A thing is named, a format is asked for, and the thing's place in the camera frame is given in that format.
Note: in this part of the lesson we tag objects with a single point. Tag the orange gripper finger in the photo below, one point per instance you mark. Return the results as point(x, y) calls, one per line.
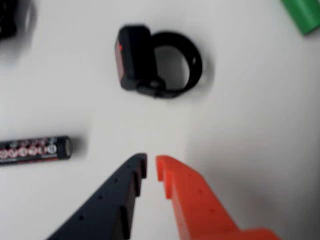
point(200, 212)

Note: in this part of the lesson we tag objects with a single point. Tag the dark navy gripper finger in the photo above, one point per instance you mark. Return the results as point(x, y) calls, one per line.
point(100, 212)

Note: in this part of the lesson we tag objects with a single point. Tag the green capped black marker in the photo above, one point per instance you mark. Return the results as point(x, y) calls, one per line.
point(303, 15)

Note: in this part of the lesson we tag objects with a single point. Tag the black battery with red print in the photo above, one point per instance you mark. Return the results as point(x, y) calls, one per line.
point(32, 150)

